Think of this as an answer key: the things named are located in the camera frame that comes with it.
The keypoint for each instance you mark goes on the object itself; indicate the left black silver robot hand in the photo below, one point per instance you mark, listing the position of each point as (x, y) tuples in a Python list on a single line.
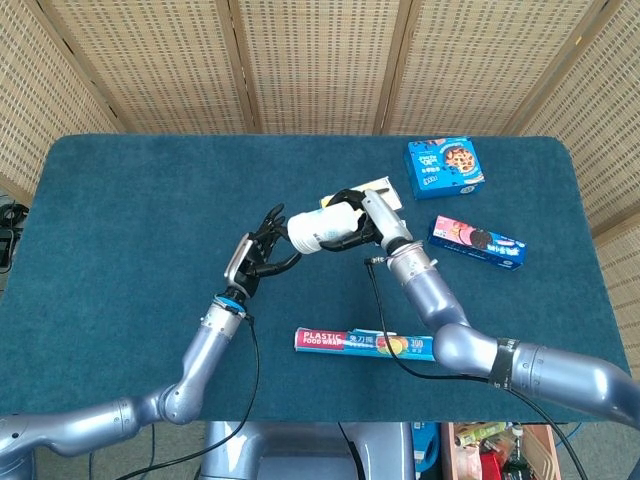
[(240, 265)]

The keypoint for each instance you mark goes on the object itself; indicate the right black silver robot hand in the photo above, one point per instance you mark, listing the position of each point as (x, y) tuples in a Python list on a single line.
[(385, 220)]

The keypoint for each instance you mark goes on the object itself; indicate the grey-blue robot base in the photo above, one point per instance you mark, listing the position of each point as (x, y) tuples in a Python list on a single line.
[(300, 450)]

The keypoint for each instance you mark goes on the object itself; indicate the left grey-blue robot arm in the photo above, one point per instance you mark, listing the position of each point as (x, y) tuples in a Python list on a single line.
[(210, 350)]

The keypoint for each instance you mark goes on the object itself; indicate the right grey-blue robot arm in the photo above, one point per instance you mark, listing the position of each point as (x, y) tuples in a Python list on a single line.
[(435, 300)]

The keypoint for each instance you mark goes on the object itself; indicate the razor on yellow blister card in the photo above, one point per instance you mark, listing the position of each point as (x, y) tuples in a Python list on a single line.
[(385, 184)]

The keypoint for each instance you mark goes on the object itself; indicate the blue chocolate chip cookie box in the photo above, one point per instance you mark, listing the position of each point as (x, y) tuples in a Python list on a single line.
[(430, 170)]

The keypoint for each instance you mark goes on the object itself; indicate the blue pink sandwich cookie box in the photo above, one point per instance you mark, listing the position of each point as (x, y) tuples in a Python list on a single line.
[(480, 240)]

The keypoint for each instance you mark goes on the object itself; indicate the teal table cloth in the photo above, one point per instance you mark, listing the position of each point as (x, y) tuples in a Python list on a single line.
[(150, 225)]

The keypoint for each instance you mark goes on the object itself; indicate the plastic food wrap box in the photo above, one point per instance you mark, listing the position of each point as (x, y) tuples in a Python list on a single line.
[(350, 345)]

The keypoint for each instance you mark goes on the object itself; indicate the blue plastic container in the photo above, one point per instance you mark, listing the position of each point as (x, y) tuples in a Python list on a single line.
[(425, 445)]

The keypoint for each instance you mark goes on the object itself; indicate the black electronic device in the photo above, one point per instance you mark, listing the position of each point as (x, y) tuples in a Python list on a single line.
[(7, 245)]

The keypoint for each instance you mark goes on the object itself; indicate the wooden crate with snacks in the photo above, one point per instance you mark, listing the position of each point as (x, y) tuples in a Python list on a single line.
[(542, 445)]

